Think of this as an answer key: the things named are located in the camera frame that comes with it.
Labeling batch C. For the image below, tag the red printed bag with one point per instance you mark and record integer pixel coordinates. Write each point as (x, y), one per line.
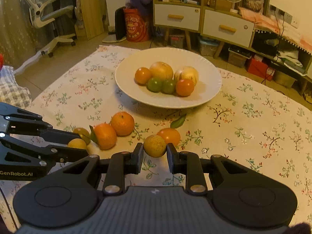
(135, 26)

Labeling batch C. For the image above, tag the checkered cloth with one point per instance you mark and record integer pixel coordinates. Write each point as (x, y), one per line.
(13, 87)

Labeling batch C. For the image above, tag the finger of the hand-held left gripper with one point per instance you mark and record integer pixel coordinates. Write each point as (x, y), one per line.
(61, 134)
(73, 154)

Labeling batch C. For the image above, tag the red cardboard box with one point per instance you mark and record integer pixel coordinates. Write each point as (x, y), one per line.
(259, 68)

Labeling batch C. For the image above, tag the yellow pink apple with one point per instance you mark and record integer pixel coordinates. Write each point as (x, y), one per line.
(187, 73)

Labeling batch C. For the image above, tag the loose green leaf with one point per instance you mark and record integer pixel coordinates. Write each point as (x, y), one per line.
(178, 121)

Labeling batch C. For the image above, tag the pile of white papers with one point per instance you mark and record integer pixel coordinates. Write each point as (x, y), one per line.
(292, 61)

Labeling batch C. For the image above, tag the mandarin orange with leaf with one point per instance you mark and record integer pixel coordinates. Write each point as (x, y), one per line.
(105, 137)

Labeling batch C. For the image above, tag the bright green tomato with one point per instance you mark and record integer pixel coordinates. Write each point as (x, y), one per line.
(154, 84)

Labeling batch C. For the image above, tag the white office chair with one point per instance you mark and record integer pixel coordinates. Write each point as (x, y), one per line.
(48, 17)

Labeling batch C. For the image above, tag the white ceramic plate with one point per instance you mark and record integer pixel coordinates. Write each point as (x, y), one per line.
(207, 87)

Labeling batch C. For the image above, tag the low wooden sideboard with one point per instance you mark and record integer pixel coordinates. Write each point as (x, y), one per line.
(292, 61)

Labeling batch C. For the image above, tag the small clear storage box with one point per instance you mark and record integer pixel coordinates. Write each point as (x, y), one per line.
(177, 41)

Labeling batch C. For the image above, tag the pink cloth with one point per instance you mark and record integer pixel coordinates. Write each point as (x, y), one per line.
(270, 23)

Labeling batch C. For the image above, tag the wooden board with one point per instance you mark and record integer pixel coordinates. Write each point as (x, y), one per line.
(90, 14)

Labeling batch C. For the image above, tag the clear box dark lid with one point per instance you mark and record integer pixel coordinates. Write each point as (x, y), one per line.
(238, 57)

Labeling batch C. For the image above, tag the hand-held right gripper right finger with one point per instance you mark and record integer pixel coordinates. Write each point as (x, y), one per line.
(173, 159)

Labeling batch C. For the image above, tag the olive green tomato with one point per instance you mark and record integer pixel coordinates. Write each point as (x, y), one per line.
(169, 86)

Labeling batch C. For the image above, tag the dark fuzzy sleeve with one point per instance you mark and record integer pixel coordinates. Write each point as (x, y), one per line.
(301, 229)

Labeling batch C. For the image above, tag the white wall socket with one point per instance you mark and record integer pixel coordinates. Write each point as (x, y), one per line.
(277, 10)
(292, 20)

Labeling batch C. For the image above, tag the beige storage box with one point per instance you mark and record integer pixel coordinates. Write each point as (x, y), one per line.
(284, 79)

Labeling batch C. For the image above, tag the patterned curtain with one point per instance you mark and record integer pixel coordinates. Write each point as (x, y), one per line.
(14, 24)

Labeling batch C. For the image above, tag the clear box teal lid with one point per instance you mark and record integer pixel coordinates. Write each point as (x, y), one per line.
(207, 46)

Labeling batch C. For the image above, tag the floral tablecloth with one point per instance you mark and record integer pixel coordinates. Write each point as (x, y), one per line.
(243, 139)

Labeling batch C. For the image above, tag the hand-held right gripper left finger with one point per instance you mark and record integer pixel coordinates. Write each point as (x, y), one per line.
(136, 159)

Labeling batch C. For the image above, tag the wooden cabinet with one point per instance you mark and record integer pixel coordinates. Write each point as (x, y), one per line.
(202, 7)

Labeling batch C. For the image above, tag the yellow round pear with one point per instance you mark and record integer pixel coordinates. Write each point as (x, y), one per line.
(161, 70)

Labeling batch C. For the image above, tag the orange tomato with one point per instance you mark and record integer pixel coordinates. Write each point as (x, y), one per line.
(185, 87)
(169, 135)
(142, 75)

